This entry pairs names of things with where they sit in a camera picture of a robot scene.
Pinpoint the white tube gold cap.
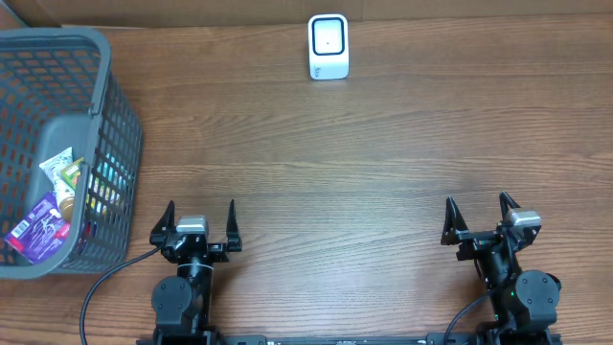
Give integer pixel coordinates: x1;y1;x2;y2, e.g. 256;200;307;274
39;147;75;223

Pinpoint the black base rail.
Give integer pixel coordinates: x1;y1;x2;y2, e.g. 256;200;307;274
135;333;563;345

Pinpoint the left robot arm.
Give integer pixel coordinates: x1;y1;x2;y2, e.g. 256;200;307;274
149;201;242;345

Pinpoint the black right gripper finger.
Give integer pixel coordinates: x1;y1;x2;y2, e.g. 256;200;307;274
499;192;520;220
441;196;468;245

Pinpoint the purple pad package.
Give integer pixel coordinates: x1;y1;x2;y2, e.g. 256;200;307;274
5;192;70;265

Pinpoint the green snack packet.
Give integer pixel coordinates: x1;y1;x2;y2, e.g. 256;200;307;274
60;158;83;190

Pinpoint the grey plastic mesh basket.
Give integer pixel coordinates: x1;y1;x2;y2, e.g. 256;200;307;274
1;28;145;280

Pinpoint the white barcode scanner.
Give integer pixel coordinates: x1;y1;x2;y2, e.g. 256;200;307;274
307;13;350;81

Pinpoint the teal snack packet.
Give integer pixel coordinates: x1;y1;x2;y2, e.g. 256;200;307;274
86;153;126;215

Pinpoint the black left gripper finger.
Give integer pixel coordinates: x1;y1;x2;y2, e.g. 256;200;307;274
149;200;175;247
226;199;242;252

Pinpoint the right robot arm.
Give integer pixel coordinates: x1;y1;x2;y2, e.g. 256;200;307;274
441;192;561;344

